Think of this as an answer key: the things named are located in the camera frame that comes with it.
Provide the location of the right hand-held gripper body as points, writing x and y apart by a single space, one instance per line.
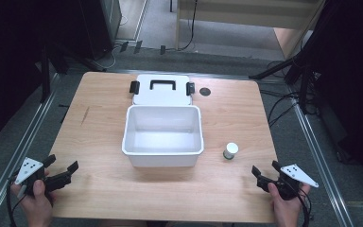
296 175

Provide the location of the aluminium floor rail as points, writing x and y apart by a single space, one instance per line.
19 151
321 164

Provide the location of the black curtain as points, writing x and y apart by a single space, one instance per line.
9 63
353 78

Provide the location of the dark round table grommet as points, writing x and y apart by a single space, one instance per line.
205 91

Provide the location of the person's right hand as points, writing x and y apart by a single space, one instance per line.
286 211

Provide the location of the black metal stand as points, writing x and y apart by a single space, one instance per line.
302 78
45 78

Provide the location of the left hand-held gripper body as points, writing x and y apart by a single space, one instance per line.
28 168

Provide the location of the person's left hand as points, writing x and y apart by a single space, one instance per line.
38 205

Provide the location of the black cabinet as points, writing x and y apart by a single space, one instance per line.
97 25

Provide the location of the white plastic storage box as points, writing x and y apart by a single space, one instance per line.
162 157

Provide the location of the light wooden desk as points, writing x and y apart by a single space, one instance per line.
233 19

